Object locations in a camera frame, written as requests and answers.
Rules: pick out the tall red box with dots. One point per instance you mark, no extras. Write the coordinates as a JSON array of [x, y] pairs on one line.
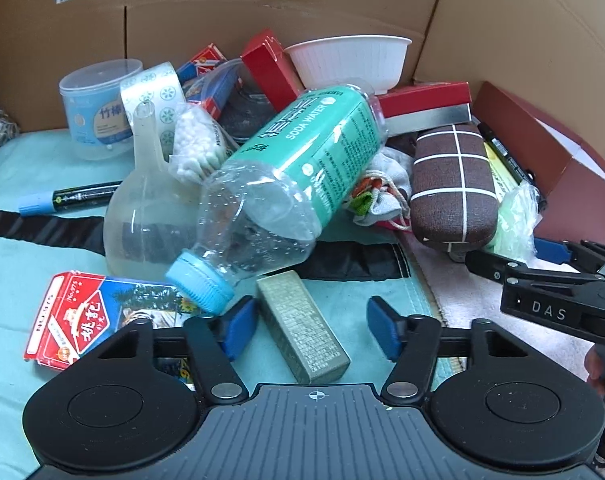
[[267, 67]]

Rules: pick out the clear round cotton swab tub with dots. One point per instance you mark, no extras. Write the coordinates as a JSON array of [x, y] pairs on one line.
[[95, 110]]

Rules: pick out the brown checked glasses case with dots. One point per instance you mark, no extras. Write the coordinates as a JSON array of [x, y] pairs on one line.
[[452, 190]]

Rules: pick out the red and silver box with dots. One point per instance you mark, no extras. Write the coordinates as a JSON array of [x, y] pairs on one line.
[[422, 100]]

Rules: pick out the dark round tin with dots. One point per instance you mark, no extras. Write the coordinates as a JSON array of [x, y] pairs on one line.
[[247, 115]]

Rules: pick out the olive green small box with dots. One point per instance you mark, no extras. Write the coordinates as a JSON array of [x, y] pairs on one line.
[[302, 330]]

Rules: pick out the bag of cotton swabs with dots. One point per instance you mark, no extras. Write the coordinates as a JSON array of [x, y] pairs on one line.
[[195, 145]]

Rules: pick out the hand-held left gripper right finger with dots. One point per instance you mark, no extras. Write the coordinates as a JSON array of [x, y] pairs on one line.
[[382, 327]]

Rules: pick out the white plastic bowl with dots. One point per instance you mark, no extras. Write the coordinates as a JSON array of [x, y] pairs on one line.
[[352, 60]]

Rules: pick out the clear plastic case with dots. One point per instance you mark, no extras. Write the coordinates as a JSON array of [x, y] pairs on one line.
[[217, 90]]

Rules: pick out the green patterned tape roll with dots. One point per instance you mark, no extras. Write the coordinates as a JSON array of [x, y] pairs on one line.
[[157, 95]]

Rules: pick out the clear bag with green contents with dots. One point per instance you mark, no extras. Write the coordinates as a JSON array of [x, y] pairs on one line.
[[514, 220]]

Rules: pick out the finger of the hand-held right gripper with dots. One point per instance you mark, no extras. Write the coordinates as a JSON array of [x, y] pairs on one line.
[[487, 262], [552, 250]]

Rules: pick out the yellow green packet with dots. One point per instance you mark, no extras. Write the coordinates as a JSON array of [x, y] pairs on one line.
[[499, 175]]

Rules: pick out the black marker with blue cap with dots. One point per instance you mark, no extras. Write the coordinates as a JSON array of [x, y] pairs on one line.
[[77, 195]]

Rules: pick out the red and white card box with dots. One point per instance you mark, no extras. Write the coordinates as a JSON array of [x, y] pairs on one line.
[[77, 320]]

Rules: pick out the person's right hand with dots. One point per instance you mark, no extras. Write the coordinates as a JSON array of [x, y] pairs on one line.
[[593, 367]]

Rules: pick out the clear round flask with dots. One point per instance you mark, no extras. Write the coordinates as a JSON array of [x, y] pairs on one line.
[[142, 210]]

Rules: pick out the dark red box container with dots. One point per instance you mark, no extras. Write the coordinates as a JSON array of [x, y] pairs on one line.
[[532, 130]]

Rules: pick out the large cardboard box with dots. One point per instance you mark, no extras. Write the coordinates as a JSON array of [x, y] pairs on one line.
[[282, 0]]

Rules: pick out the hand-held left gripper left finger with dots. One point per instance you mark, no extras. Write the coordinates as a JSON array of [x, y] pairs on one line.
[[240, 327]]

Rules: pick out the black marker pen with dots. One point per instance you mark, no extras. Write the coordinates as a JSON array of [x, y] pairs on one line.
[[507, 160]]

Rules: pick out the blue and red card box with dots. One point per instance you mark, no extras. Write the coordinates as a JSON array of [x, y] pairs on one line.
[[202, 62]]

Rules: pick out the green label soda water bottle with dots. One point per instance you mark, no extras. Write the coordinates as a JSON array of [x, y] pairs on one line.
[[302, 155]]

